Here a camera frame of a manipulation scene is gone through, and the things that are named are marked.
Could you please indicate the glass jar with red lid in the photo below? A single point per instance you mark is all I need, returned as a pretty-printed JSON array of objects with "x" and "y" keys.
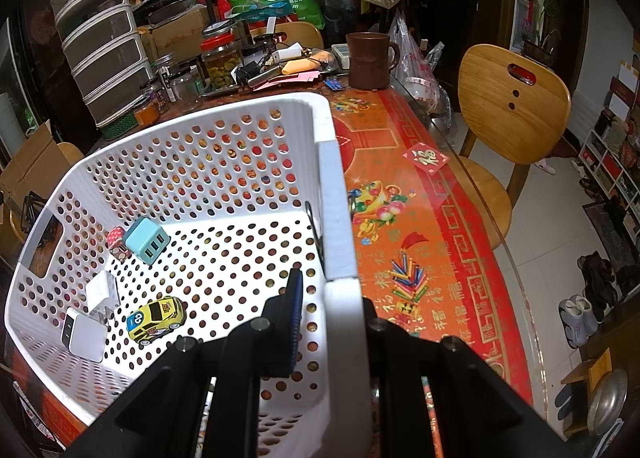
[{"x": 220, "y": 62}]

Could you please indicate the small red patterned cube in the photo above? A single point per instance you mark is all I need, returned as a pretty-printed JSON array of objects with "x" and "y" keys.
[{"x": 116, "y": 240}]

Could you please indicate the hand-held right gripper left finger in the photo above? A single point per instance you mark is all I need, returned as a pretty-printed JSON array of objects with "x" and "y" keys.
[{"x": 292, "y": 318}]

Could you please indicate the wooden chair behind table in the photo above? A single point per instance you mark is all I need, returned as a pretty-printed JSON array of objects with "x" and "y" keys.
[{"x": 300, "y": 33}]

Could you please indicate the black folding phone stand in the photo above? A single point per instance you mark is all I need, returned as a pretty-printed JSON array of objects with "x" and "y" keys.
[{"x": 32, "y": 210}]

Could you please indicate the white cubby shelf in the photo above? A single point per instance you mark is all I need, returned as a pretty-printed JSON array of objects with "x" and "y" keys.
[{"x": 610, "y": 152}]

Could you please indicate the white wall charger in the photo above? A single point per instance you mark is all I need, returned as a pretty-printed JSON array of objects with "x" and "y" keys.
[{"x": 102, "y": 293}]

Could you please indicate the round metal pan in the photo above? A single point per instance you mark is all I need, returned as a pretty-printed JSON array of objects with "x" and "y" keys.
[{"x": 606, "y": 403}]

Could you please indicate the wooden chair beside cardboard box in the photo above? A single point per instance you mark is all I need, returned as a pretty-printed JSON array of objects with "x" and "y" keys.
[{"x": 70, "y": 151}]

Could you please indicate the yellow toy car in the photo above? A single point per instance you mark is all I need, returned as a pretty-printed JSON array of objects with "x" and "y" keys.
[{"x": 155, "y": 319}]

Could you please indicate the white slipper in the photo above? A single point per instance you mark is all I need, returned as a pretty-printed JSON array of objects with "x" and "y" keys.
[{"x": 545, "y": 166}]

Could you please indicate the small wooden stool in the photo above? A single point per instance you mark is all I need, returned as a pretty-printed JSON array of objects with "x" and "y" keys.
[{"x": 587, "y": 373}]

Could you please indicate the open cardboard box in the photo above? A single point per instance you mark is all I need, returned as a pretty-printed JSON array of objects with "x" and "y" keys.
[{"x": 30, "y": 167}]

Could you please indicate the brown cardboard carton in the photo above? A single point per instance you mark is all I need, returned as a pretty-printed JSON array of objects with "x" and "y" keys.
[{"x": 175, "y": 35}]

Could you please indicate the white perforated plastic basket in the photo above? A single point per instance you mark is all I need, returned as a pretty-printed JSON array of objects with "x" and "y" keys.
[{"x": 331, "y": 218}]

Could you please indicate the pair of white shoes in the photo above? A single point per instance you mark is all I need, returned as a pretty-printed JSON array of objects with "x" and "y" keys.
[{"x": 577, "y": 320}]

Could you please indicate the teal multi-port charger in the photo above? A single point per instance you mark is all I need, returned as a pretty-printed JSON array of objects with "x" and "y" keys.
[{"x": 145, "y": 240}]

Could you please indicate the white cube adapter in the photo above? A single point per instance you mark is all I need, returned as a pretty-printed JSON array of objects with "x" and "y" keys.
[{"x": 84, "y": 335}]

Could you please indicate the green plastic basket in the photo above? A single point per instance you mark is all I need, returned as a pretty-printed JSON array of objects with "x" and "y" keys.
[{"x": 120, "y": 125}]

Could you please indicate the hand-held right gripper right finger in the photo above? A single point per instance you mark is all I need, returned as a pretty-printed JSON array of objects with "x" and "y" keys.
[{"x": 415, "y": 353}]

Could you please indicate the clear glass jar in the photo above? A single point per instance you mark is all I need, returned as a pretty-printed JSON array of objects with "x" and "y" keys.
[{"x": 185, "y": 86}]

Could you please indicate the clear plastic bag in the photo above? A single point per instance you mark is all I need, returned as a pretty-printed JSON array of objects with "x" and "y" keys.
[{"x": 417, "y": 67}]

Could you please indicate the brown ceramic mug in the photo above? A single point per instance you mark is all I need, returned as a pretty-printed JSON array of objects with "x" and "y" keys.
[{"x": 367, "y": 60}]

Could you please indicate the potted plant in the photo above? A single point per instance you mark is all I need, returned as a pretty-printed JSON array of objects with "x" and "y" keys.
[{"x": 542, "y": 37}]

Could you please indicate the red square paper sticker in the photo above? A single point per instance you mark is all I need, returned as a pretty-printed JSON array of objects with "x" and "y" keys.
[{"x": 425, "y": 158}]

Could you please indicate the pair of dark shoes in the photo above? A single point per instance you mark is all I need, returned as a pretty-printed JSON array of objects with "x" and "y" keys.
[{"x": 597, "y": 278}]

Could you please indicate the stacked plastic drawer unit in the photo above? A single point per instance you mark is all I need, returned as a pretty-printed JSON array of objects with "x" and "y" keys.
[{"x": 100, "y": 47}]

